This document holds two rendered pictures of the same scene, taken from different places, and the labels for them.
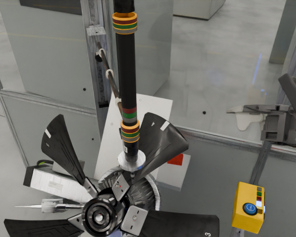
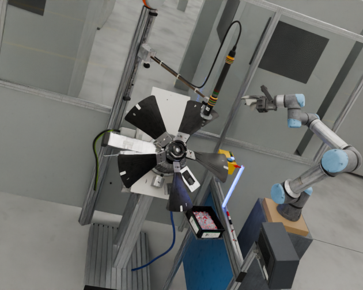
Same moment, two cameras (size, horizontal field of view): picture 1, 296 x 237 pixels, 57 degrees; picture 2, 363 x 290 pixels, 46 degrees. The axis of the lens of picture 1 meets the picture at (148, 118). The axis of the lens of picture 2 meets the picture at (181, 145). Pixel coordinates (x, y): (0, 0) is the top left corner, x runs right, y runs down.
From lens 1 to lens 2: 1.98 m
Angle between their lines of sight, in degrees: 32
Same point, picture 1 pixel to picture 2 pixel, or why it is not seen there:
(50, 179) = (124, 139)
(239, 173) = not seen: hidden behind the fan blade
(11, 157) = not seen: outside the picture
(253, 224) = (230, 168)
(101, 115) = (120, 107)
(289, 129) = (265, 104)
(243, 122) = (248, 102)
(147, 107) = (175, 100)
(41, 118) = (34, 110)
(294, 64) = (245, 84)
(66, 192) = (136, 147)
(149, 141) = (196, 114)
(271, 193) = not seen: hidden behind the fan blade
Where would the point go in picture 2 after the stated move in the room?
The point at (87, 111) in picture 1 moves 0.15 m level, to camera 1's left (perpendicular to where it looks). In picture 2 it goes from (91, 106) to (71, 103)
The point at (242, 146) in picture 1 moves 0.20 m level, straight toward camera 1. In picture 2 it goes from (208, 136) to (210, 149)
